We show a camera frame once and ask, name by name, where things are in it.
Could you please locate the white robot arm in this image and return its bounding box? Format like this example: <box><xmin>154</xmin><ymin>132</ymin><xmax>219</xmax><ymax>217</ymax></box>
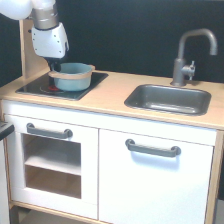
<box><xmin>0</xmin><ymin>0</ymin><xmax>69</xmax><ymax>71</ymax></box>

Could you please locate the grey oven door handle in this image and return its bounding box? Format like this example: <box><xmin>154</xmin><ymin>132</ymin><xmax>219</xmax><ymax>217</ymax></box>
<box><xmin>26</xmin><ymin>123</ymin><xmax>73</xmax><ymax>139</ymax></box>

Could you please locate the grey metal sink basin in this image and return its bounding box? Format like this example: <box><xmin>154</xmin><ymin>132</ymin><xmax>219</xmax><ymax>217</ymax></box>
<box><xmin>124</xmin><ymin>85</ymin><xmax>211</xmax><ymax>116</ymax></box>

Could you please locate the black toy stove top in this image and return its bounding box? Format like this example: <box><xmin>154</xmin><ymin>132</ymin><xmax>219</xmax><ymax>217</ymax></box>
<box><xmin>17</xmin><ymin>72</ymin><xmax>108</xmax><ymax>101</ymax></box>

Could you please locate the light blue toy pot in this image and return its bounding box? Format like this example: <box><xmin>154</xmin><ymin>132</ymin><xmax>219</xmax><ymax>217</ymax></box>
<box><xmin>48</xmin><ymin>63</ymin><xmax>95</xmax><ymax>91</ymax></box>

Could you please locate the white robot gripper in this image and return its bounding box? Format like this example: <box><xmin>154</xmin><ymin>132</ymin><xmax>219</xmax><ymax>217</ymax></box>
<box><xmin>31</xmin><ymin>23</ymin><xmax>69</xmax><ymax>72</ymax></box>

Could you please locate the white cabinet door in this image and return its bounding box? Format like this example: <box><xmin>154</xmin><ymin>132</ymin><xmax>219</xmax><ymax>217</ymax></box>
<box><xmin>99</xmin><ymin>130</ymin><xmax>213</xmax><ymax>224</ymax></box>

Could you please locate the grey toy faucet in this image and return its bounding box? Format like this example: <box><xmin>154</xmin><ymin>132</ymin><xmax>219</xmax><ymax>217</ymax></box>
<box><xmin>171</xmin><ymin>28</ymin><xmax>218</xmax><ymax>87</ymax></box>

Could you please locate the wooden toy kitchen frame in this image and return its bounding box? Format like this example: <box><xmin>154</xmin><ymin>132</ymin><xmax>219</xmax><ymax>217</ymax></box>
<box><xmin>0</xmin><ymin>20</ymin><xmax>224</xmax><ymax>224</ymax></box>

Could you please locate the dark object at left edge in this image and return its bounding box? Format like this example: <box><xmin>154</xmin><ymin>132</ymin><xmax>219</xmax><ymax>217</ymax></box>
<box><xmin>0</xmin><ymin>121</ymin><xmax>14</xmax><ymax>141</ymax></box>

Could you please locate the white oven door with window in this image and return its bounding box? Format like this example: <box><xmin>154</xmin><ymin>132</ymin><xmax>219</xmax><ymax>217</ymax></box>
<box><xmin>7</xmin><ymin>115</ymin><xmax>98</xmax><ymax>219</ymax></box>

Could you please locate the grey cabinet door handle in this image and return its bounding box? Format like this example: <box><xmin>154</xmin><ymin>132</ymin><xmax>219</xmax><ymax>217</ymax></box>
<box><xmin>125</xmin><ymin>139</ymin><xmax>181</xmax><ymax>158</ymax></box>

